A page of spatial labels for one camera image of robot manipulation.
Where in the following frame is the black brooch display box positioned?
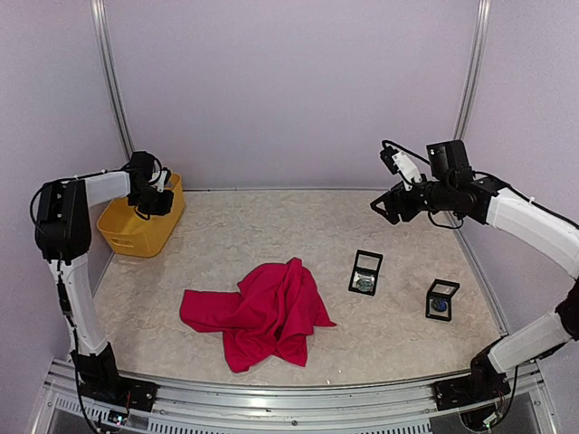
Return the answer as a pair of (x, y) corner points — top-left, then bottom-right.
(348, 250), (384, 297)

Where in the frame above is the yellow plastic basket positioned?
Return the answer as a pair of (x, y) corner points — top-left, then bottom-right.
(97, 174), (185, 258)

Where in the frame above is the right aluminium post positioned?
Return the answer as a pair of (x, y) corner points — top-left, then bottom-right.
(453, 0), (492, 139)

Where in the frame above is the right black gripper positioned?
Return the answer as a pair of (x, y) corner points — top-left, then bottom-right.
(371, 177), (455, 224)

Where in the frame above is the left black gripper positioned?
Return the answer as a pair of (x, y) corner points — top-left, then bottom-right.
(132, 185), (176, 215)

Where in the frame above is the magenta t-shirt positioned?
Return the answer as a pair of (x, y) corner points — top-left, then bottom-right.
(179, 258), (337, 373)

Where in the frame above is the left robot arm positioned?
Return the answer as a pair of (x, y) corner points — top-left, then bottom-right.
(29, 151), (174, 411)

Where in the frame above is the aluminium front rail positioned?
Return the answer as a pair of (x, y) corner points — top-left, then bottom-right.
(26, 356), (555, 434)

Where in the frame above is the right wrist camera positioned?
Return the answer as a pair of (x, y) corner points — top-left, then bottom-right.
(380, 139), (423, 191)

